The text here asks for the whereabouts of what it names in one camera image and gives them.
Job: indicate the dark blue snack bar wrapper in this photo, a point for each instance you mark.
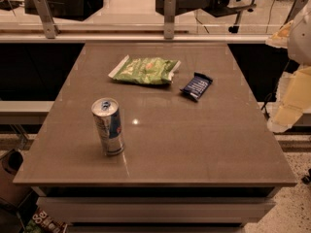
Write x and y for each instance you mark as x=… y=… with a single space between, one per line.
x=196 y=87

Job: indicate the left metal glass bracket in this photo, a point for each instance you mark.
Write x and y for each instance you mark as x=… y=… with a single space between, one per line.
x=44 y=12

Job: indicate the silver blue redbull can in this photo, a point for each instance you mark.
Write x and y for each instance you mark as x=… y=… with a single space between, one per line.
x=106 y=114

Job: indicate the magazine on floor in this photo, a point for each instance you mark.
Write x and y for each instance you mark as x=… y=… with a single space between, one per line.
x=41 y=222

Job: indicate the green chip bag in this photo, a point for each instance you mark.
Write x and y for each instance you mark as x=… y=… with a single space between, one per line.
x=148 y=70

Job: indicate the black box on shelf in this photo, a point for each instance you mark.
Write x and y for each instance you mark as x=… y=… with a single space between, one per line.
x=63 y=0

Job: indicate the right metal glass bracket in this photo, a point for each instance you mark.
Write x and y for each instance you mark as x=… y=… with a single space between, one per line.
x=295 y=9

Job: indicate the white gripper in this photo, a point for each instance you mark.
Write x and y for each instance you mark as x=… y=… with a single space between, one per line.
x=301 y=41

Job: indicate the metal glass bracket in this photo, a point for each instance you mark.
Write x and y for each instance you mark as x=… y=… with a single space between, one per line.
x=169 y=18
x=44 y=12
x=295 y=9

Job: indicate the brown bin with hole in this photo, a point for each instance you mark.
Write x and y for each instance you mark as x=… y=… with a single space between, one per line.
x=11 y=194

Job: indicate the grey drawer table base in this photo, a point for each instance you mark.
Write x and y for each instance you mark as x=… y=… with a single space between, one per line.
x=80 y=212

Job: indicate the middle metal glass bracket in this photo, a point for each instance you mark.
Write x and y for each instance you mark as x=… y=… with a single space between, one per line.
x=169 y=18

